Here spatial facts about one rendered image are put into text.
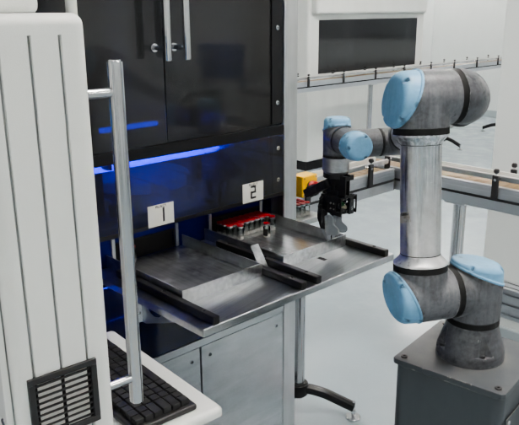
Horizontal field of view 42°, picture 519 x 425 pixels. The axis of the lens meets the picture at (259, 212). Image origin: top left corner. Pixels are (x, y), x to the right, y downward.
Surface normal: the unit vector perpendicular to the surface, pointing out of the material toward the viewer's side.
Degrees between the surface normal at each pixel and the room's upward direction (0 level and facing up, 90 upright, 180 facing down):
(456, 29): 90
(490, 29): 90
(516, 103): 90
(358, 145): 90
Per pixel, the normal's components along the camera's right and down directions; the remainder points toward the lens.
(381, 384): 0.00, -0.96
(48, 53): 0.64, 0.22
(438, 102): 0.28, 0.17
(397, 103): -0.96, -0.04
